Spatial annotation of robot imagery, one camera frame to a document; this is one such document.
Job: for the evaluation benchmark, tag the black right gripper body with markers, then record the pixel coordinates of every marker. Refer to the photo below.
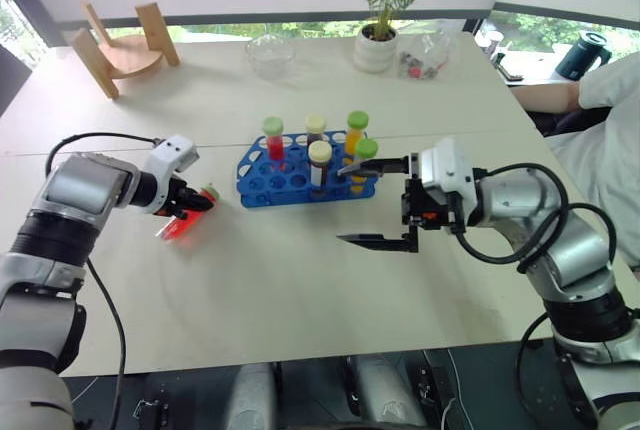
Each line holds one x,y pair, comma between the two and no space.
430,210

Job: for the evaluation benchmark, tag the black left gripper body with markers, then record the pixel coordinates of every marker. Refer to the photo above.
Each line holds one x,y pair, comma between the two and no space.
172,195

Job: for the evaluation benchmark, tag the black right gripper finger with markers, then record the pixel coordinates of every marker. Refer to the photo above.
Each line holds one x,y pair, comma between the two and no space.
375,166
385,242

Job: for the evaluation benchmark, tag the red green-capped test tube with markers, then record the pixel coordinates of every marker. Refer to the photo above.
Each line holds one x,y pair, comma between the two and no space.
182,227
275,145

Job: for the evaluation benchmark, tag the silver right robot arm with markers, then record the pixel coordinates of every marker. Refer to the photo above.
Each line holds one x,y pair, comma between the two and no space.
575,260

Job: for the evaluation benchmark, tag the person bare forearm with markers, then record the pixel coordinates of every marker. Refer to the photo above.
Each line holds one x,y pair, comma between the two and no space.
545,97

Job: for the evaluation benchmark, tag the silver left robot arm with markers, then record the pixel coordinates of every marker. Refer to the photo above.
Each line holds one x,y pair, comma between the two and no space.
75,190

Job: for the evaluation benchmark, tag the yellow green-capped test tube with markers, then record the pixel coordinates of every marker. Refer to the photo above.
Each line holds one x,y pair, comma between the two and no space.
366,149

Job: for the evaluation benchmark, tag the orange green-capped test tube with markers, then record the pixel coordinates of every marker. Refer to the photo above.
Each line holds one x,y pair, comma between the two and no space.
356,132

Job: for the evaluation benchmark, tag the dark cream-capped test tube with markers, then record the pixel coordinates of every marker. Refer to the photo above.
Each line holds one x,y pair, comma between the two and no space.
316,127
319,165

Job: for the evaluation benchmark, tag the blue test tube rack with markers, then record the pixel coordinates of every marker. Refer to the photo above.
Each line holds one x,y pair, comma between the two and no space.
295,182

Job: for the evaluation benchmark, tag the green plant in white pot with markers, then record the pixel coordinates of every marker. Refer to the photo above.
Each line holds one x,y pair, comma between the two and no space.
375,47

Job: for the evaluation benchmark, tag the clear bag of items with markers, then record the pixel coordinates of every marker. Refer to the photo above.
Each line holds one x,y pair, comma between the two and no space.
425,57

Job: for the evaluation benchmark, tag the wooden curved stand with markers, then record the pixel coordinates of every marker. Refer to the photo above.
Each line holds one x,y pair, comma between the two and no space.
130,57

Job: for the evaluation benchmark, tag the empty clear glass bowl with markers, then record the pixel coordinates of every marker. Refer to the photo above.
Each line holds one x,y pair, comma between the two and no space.
270,57

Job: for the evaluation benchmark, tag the silver rounded robot leg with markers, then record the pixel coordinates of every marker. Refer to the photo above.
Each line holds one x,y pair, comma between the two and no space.
252,397
387,395

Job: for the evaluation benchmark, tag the black flat device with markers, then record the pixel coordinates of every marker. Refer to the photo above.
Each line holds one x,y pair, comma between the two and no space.
511,74

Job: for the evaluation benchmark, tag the person in white shirt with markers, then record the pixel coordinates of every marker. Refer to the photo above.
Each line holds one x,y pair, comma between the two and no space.
610,140

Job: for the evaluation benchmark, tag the dark green mug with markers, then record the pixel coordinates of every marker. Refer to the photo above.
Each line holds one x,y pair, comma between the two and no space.
580,57

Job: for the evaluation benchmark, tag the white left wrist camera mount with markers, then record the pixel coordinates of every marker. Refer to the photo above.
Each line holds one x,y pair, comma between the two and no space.
172,155

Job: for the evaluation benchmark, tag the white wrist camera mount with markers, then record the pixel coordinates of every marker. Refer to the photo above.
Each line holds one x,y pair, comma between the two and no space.
172,155
445,165

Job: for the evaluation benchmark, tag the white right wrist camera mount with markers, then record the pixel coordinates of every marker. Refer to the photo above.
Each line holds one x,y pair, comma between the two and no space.
445,165

